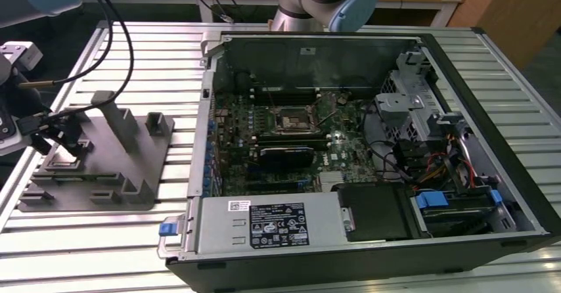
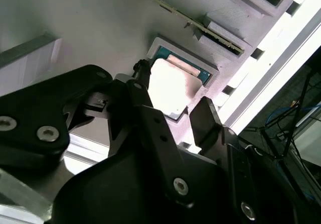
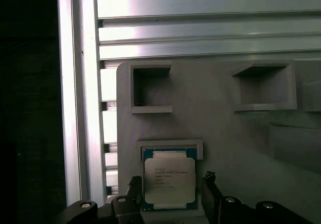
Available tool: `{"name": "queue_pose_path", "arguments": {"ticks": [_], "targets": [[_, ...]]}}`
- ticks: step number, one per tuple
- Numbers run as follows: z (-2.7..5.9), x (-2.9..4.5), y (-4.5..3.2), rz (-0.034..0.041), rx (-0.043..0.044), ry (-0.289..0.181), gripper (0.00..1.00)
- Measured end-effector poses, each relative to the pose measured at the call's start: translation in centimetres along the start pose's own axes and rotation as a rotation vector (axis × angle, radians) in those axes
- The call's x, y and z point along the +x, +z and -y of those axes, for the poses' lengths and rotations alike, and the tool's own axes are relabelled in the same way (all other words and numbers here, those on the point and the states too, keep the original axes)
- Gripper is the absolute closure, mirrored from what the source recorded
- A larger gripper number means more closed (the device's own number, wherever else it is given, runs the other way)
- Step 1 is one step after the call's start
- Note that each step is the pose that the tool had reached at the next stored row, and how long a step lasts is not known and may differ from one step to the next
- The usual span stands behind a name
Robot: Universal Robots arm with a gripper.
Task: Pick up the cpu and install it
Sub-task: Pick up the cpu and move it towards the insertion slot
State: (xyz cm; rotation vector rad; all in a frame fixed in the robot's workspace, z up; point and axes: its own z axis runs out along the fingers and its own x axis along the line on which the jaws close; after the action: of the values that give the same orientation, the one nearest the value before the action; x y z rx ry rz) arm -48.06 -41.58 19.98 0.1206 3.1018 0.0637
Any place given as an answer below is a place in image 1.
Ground silver power supply unit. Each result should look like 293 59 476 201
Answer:
192 194 357 255

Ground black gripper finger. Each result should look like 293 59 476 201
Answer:
32 131 56 158
52 122 88 162

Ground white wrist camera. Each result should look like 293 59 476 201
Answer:
0 108 24 156

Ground black expansion slot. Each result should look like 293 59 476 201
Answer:
245 180 307 192

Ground wooden cabinet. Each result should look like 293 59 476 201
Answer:
448 0 561 72

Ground black graphics card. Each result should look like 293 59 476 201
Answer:
258 146 315 168

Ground grey parts rack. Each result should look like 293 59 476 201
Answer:
16 91 176 212

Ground black camera cable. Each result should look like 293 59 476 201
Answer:
16 0 136 133

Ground black PC case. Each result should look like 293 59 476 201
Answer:
164 30 561 293

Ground hard disk in blue carrier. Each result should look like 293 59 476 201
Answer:
415 189 504 237

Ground black cable with brass plug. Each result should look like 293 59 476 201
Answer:
19 0 124 87

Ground small silver heat sink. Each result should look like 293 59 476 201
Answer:
319 171 347 192

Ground CPU socket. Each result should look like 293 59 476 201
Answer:
274 106 319 133

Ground green motherboard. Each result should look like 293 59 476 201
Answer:
210 91 382 197

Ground thin cable with metal plug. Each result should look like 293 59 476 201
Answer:
187 0 243 24

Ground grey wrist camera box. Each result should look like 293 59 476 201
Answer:
1 41 44 74

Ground grey plastic drive latch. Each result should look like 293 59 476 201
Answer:
432 112 465 133

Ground silver disk bay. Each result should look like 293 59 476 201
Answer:
409 187 521 240

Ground black RAM stick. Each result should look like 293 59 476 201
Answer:
259 139 329 150
253 87 319 97

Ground grey metal drive cage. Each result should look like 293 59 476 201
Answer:
374 51 444 143

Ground yellow red wire bundle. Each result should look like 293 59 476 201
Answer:
411 153 453 184

